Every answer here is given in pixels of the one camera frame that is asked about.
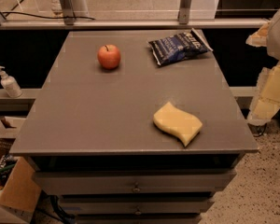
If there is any grey drawer cabinet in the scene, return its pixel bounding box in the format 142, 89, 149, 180
11, 30, 258, 224

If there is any cardboard box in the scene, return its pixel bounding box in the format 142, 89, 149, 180
0, 158, 41, 224

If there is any white pump bottle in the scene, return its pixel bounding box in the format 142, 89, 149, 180
0, 65, 22, 98

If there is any yellow wavy sponge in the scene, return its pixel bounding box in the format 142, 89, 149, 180
153, 102, 203, 147

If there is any blue chip bag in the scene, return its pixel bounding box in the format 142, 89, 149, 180
148, 28, 213, 66

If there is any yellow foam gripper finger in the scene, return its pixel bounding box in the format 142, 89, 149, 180
247, 61, 280, 126
245, 22, 270, 48

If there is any black cable on floor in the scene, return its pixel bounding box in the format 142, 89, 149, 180
251, 122, 269, 138

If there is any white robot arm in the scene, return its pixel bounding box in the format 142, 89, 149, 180
246, 8, 280, 126

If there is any red apple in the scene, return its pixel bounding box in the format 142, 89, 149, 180
97, 45, 121, 69

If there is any black cable on ledge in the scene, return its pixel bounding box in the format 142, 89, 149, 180
0, 10, 96, 21

